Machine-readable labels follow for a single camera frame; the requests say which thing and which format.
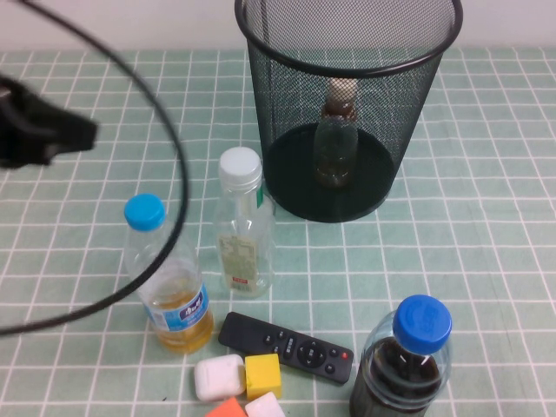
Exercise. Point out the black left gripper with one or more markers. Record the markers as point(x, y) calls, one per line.
point(26, 130)

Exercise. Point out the white earbud case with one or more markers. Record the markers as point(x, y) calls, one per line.
point(217, 375)

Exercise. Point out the orange block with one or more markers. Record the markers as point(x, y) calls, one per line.
point(228, 409)

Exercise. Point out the black remote control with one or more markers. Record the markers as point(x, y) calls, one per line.
point(247, 332)

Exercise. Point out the black mesh wastebasket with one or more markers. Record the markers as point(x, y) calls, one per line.
point(286, 87)

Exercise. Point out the green checkered tablecloth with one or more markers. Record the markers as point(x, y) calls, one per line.
point(87, 208)

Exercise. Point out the yellow cube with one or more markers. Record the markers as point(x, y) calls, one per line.
point(262, 373)

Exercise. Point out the light-blue-capped bottle with yellow liquid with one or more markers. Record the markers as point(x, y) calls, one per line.
point(182, 321)

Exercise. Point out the blue-capped bottle with dark liquid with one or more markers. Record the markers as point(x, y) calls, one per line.
point(423, 321)

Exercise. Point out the beige-capped bottle with brown label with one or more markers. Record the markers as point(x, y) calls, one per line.
point(335, 147)

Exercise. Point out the small white block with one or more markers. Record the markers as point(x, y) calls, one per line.
point(265, 408)

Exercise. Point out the white-capped clear bottle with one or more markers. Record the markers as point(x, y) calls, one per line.
point(243, 226)

